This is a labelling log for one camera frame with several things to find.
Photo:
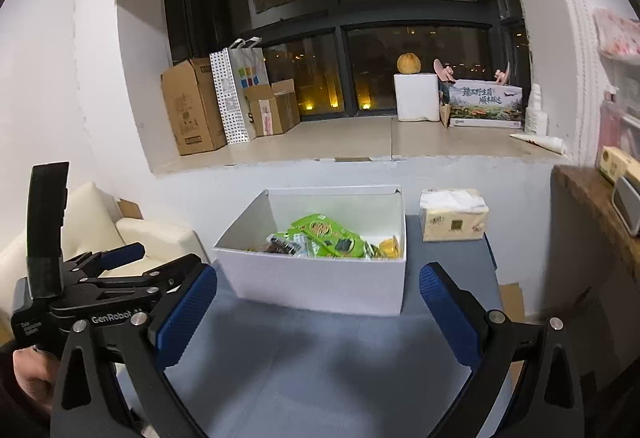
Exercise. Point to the large brown cardboard box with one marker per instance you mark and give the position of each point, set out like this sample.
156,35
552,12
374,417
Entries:
192,108

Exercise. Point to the wooden shelf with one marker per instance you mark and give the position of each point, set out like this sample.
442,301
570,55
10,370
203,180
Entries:
585,198

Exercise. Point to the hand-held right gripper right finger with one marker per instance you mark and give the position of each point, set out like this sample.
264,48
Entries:
447,313

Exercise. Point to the white cardboard box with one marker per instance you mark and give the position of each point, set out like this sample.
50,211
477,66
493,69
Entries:
310,283

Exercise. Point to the pink toy figure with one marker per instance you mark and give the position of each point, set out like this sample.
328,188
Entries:
444,71
502,76

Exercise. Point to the rolled white paper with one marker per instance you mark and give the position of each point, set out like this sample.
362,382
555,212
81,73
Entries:
540,142

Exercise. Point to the small open cardboard box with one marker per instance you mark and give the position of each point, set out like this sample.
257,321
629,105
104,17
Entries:
272,111

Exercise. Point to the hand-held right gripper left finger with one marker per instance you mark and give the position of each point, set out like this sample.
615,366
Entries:
187,313

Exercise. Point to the flat cardboard sheet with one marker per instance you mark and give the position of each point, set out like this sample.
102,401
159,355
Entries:
512,300

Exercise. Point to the yellow pomelo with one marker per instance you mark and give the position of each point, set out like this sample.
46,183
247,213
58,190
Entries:
408,64

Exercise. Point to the dark dried snack packet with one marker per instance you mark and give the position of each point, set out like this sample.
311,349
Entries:
275,245

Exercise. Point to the soft tissue pack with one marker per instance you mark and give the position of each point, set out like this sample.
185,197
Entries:
452,218

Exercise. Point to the white plastic bottle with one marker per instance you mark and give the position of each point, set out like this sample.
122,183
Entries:
536,113

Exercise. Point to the printed landscape carton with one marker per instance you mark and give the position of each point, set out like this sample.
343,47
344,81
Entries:
485,106

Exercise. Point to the pink patterned cloth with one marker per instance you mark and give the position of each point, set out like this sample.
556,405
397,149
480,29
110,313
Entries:
620,36

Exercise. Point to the white ribbed pipe cover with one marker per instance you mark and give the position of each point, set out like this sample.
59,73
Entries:
575,43

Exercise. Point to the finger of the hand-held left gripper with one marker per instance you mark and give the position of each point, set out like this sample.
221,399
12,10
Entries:
165,273
120,255

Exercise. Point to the white foam box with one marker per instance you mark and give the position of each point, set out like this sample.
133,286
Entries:
415,98

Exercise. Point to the yellow tissue box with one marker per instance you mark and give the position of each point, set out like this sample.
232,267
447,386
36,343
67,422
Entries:
617,163

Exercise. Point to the cream leather sofa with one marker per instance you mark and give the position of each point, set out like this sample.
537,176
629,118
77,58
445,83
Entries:
150,238

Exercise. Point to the person's left hand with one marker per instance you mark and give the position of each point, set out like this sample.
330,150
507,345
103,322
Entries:
35,375

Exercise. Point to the cardboard piece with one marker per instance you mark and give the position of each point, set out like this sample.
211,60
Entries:
130,208

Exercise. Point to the black window frame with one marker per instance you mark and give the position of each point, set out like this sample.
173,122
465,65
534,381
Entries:
340,13

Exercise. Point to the person's left forearm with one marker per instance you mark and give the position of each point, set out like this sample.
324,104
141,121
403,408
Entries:
15,413

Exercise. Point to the yellow jelly cup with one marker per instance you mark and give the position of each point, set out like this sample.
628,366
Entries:
390,246

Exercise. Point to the white dotted paper bag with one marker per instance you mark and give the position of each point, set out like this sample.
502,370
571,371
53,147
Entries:
232,98

